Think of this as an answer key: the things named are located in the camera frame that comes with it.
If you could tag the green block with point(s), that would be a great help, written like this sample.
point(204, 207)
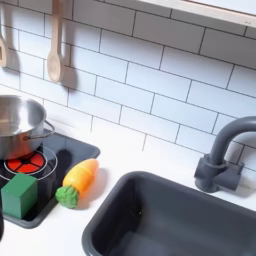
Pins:
point(18, 196)

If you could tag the black stove top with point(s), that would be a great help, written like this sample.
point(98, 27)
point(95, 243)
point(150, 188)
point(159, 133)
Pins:
point(70, 150)

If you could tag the toy orange carrot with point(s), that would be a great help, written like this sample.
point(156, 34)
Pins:
point(80, 178)

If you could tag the dark grey tap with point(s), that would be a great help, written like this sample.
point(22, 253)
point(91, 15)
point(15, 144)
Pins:
point(218, 160)

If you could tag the wooden spoon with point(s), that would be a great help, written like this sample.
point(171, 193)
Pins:
point(55, 60)

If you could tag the dark grey sink basin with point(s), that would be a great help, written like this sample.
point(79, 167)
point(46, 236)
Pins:
point(173, 220)

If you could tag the steel pot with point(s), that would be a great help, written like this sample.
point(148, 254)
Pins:
point(18, 125)

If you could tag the wooden spatula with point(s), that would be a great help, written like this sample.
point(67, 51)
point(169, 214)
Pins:
point(2, 50)

